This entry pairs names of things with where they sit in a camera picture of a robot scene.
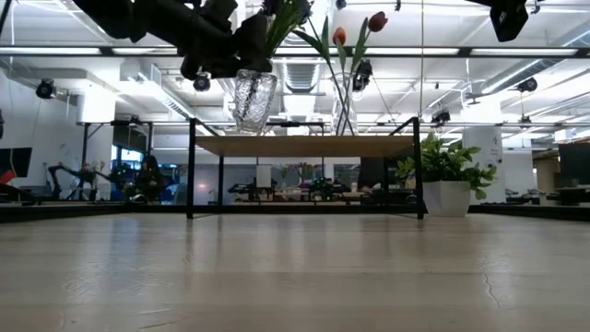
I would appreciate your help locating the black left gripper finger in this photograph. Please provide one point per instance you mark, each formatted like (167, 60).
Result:
(253, 43)

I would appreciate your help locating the purple flower bunch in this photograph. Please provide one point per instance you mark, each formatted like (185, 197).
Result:
(286, 18)

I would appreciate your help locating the silver ventilation duct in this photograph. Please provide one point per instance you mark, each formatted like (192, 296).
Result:
(302, 76)

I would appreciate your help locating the black ceiling spotlight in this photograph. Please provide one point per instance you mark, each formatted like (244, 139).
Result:
(201, 84)
(527, 84)
(44, 89)
(362, 78)
(441, 116)

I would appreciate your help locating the wooden shelf black frame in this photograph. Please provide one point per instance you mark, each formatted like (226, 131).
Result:
(299, 145)

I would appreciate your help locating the smooth clear glass vase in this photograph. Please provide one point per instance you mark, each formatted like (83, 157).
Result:
(335, 106)

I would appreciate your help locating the textured cut-glass vase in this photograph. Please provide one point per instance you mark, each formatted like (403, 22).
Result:
(253, 101)

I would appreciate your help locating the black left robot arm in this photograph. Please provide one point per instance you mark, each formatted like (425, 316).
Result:
(138, 18)

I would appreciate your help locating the person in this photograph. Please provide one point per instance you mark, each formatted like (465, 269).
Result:
(149, 180)

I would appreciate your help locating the red and black clamp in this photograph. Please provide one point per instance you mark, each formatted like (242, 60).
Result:
(14, 191)

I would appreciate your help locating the green plant white pot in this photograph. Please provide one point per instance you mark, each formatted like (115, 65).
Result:
(446, 198)

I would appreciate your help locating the black background robot arm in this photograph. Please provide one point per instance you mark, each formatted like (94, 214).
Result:
(69, 171)
(101, 177)

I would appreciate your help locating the cluttered background workbench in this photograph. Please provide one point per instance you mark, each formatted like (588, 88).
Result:
(295, 191)

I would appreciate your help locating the black background monitor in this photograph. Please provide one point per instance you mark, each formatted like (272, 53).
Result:
(574, 161)
(16, 159)

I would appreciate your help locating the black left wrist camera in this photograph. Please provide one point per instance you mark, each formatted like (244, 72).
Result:
(220, 10)

